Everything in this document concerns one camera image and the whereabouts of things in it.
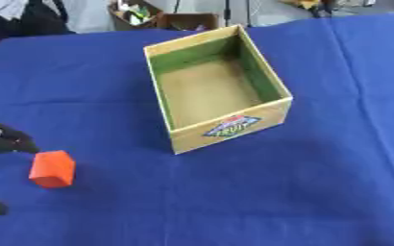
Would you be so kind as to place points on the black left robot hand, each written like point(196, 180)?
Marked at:
point(4, 140)

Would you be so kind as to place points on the brown cardboard box with clutter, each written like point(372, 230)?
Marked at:
point(133, 15)

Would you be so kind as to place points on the brown open cardboard box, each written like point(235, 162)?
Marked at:
point(188, 21)

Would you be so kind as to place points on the tan cardboard box green inside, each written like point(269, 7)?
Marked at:
point(217, 89)

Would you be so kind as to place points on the orange rectangular block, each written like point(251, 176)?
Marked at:
point(52, 169)

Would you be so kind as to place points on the black bag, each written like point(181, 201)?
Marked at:
point(21, 19)

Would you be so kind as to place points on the black tripod leg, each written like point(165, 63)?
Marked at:
point(226, 12)
point(248, 12)

